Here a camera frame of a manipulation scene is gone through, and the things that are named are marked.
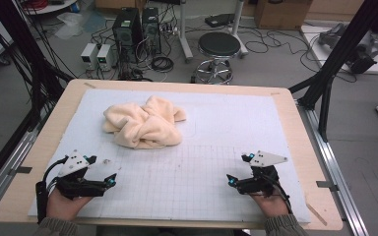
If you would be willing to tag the white gridded mat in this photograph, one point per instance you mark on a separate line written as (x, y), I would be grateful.
(210, 131)

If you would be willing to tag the aluminium rail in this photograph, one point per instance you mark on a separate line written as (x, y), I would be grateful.
(334, 170)
(3, 177)

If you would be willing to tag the clear plastic bag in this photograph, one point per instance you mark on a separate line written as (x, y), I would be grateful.
(70, 24)

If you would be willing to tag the person's left hand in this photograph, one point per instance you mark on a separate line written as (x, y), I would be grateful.
(62, 206)

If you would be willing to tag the grey machine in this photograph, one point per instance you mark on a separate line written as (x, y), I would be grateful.
(362, 49)

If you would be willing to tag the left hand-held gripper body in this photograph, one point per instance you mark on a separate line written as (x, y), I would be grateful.
(75, 183)

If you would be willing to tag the black metal frame stand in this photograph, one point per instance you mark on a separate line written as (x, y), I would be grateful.
(338, 55)

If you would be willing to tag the white board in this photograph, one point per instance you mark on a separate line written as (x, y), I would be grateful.
(321, 55)

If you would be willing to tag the thin wooden stick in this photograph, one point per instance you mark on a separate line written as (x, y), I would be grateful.
(316, 214)

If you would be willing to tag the cream fleece towel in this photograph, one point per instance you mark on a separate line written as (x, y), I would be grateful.
(144, 126)

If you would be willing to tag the person's right hand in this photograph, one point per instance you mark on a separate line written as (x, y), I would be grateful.
(272, 206)

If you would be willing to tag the black round stool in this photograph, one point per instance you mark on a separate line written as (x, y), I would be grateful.
(219, 44)

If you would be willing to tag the small black computer tower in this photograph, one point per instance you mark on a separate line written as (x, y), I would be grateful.
(151, 31)

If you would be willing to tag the large black computer tower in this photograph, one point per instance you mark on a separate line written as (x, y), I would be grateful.
(126, 32)

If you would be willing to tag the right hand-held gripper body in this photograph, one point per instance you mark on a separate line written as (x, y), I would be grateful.
(259, 183)

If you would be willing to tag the white table leg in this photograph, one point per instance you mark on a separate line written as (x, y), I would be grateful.
(239, 29)
(185, 36)

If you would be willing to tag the flat black device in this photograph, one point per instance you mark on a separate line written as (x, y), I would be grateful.
(220, 19)

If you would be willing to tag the white power supply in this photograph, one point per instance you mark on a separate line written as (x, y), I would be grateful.
(88, 55)
(105, 57)

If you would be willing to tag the white round table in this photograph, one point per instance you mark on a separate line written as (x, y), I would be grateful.
(50, 7)

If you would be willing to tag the cardboard box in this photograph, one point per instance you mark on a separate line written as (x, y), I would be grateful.
(282, 14)

